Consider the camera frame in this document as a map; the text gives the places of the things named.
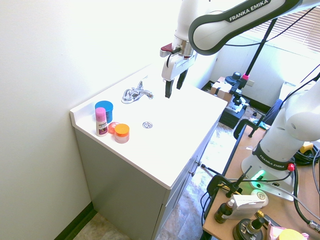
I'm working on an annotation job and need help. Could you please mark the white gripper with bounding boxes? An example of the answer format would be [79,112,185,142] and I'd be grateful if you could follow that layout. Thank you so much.
[161,52,198,99]

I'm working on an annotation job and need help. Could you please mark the chrome sink faucet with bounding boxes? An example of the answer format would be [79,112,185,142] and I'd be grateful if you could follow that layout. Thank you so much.
[121,80,155,104]

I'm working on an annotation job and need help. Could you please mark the white vanity countertop with sink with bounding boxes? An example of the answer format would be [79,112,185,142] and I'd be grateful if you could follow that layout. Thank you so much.
[69,59,228,190]

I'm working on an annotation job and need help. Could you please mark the black storage case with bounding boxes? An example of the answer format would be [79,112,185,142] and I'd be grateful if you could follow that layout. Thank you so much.
[218,97,251,130]

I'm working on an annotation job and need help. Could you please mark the pink jar with orange lid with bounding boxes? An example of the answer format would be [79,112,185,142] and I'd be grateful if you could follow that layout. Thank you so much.
[113,123,130,145]

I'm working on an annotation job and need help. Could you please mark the blue lidded jar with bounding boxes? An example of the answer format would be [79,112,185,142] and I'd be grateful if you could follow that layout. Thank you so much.
[94,100,114,124]

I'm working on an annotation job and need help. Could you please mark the small red round container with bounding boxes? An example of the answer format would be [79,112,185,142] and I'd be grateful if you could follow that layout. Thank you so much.
[107,121,121,135]

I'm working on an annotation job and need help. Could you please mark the black C-clamp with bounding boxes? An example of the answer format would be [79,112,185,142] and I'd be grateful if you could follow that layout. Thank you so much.
[233,119,268,140]
[208,165,253,198]

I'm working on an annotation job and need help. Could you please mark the white bottle with pink cap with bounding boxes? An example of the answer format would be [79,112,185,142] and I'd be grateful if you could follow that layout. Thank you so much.
[95,107,109,138]

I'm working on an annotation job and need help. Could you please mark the grey vanity cabinet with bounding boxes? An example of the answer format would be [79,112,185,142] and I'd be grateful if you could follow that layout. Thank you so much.
[74,113,223,240]

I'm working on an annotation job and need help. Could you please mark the window blinds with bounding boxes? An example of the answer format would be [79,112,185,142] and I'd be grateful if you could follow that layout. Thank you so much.
[246,4,320,53]

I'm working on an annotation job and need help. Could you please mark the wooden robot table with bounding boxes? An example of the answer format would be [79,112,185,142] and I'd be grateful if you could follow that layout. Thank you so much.
[201,119,320,240]

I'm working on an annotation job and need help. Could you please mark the white round container with print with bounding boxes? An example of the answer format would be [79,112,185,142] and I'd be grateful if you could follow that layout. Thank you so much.
[249,189,269,206]

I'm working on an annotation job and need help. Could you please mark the white cardboard box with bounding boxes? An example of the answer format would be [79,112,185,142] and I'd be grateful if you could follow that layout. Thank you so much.
[227,194,266,221]

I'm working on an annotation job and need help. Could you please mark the black round lid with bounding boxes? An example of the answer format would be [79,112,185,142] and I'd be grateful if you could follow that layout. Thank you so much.
[232,218,267,240]

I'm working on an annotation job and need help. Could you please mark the pink packet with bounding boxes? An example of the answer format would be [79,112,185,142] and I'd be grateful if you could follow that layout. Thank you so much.
[266,221,310,240]

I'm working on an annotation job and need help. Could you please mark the yellow lidded container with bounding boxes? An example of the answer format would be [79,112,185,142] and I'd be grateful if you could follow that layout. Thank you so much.
[276,228,307,240]

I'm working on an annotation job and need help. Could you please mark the red and silver wrist camera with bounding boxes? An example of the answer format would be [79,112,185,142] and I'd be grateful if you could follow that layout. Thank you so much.
[159,42,181,58]

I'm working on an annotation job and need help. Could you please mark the black camera stand with clamp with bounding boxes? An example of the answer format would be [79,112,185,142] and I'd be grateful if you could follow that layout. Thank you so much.
[225,18,279,112]

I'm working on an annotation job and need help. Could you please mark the yellow and black cable bundle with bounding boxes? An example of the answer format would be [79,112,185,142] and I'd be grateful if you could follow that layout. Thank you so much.
[293,141,320,166]

